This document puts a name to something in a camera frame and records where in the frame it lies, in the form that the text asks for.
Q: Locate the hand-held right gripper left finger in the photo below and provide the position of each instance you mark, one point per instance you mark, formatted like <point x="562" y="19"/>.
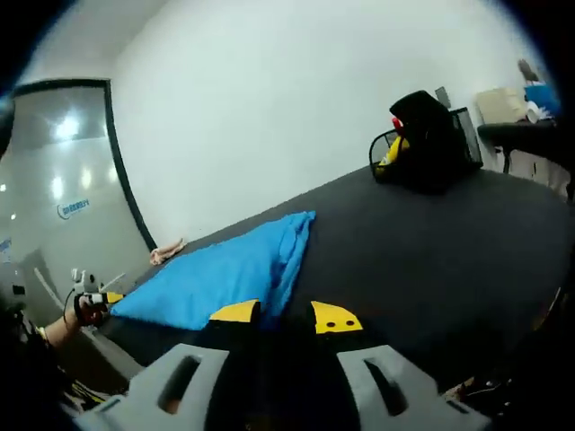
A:
<point x="161" y="395"/>

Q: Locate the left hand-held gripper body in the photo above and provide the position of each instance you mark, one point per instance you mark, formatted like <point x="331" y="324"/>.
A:
<point x="87" y="283"/>

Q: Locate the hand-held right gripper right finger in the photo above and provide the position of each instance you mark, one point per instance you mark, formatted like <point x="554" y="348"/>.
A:
<point x="404" y="399"/>

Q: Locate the blue cloth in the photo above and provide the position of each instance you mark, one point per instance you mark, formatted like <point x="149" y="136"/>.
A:
<point x="224" y="278"/>

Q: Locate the pink cloth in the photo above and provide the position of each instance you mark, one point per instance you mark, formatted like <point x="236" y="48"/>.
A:
<point x="167" y="252"/>

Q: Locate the person's left hand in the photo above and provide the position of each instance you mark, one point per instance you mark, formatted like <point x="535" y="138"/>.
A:
<point x="92" y="312"/>

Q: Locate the blue logo sticker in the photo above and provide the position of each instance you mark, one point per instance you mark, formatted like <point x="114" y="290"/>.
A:
<point x="4" y="249"/>
<point x="74" y="210"/>

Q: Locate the person in patterned shirt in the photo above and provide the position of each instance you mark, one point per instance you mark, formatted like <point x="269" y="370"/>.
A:
<point x="27" y="372"/>

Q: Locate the yellow black tool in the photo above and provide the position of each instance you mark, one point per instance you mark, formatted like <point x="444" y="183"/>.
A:
<point x="395" y="152"/>

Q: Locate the black mesh basket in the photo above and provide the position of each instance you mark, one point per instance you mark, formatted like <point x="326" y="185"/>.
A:
<point x="382" y="150"/>

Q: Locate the black bag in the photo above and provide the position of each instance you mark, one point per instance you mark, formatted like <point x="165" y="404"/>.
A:
<point x="431" y="143"/>

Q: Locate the small red item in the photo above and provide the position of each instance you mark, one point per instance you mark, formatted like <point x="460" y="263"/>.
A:
<point x="396" y="125"/>

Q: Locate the black side table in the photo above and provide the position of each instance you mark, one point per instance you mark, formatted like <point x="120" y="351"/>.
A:
<point x="521" y="134"/>

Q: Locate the cardboard box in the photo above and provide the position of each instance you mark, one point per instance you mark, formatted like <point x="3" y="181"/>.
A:
<point x="498" y="105"/>

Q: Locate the glass partition black frame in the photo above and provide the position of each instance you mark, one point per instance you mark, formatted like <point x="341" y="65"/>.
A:
<point x="67" y="157"/>

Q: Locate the grey wall socket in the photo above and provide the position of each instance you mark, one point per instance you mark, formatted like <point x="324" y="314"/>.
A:
<point x="442" y="96"/>

